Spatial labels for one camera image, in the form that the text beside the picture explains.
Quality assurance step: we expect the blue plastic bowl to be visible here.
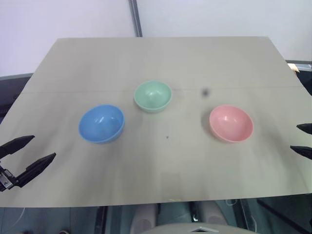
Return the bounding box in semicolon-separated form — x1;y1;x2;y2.
78;104;126;144

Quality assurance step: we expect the grey ribbed upright pole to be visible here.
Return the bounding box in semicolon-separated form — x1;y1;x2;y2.
128;0;143;38

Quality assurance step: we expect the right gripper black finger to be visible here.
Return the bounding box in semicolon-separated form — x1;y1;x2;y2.
290;145;312;160
296;122;312;135

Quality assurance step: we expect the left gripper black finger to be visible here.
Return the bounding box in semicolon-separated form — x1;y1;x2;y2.
15;153;57;188
0;135;35;159

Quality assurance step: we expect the green plastic bowl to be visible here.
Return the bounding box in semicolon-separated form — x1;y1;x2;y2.
133;80;173;114

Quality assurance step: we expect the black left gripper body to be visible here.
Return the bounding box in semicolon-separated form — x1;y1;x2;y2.
0;163;20;193

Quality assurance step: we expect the pink plastic bowl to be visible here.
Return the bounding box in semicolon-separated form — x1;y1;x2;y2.
209;104;254;144

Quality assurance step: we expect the dark side bench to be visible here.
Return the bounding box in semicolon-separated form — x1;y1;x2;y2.
285;59;312;97

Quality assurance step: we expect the grey rounded robot leg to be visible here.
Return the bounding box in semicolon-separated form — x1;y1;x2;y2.
129;204;159;234
204;200;230;223

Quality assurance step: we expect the black table leg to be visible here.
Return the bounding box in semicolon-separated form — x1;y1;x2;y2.
95;206;109;234

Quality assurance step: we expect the thin white cable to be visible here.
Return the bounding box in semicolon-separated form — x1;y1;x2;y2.
18;207;27;224

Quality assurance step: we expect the silver robot torso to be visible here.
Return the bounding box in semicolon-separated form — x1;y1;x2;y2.
150;220;247;234

